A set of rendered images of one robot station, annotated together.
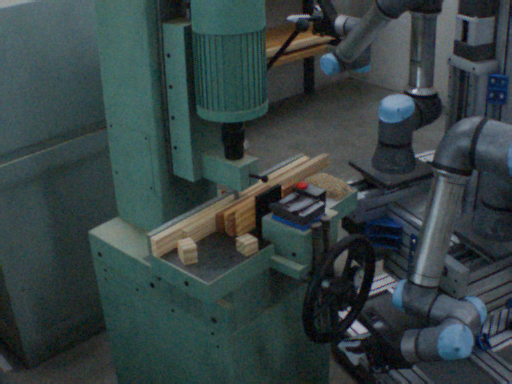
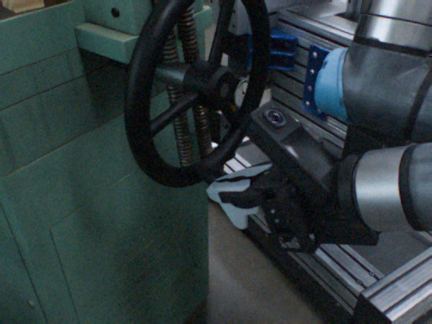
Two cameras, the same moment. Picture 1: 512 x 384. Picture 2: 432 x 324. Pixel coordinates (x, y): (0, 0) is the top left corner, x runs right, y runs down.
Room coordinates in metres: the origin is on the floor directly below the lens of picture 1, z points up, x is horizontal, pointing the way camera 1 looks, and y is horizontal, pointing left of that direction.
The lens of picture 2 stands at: (0.86, -0.15, 1.06)
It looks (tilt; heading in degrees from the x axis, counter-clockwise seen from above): 36 degrees down; 354
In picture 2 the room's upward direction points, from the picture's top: straight up
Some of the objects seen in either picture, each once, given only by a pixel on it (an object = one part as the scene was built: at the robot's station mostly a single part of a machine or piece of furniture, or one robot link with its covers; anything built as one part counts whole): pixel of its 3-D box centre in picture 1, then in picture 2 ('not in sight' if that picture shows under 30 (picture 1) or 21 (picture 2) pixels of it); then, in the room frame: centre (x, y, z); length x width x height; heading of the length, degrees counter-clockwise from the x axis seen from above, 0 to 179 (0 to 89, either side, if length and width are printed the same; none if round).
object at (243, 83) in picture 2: (355, 277); (235, 94); (1.65, -0.27, 0.65); 0.06 x 0.04 x 0.08; 138
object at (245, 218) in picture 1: (260, 210); not in sight; (1.56, 0.00, 0.94); 0.17 x 0.02 x 0.07; 138
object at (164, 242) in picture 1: (238, 202); not in sight; (1.64, 0.06, 0.93); 0.60 x 0.02 x 0.05; 138
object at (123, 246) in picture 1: (208, 246); (15, 47); (1.69, 0.15, 0.76); 0.57 x 0.45 x 0.09; 48
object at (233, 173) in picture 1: (230, 170); not in sight; (1.62, 0.07, 1.03); 0.14 x 0.07 x 0.09; 48
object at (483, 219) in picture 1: (498, 213); not in sight; (1.62, -0.68, 0.87); 0.15 x 0.15 x 0.10
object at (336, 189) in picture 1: (325, 182); not in sight; (1.75, -0.19, 0.92); 0.14 x 0.09 x 0.04; 48
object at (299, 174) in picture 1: (263, 195); not in sight; (1.68, -0.01, 0.92); 0.58 x 0.02 x 0.04; 138
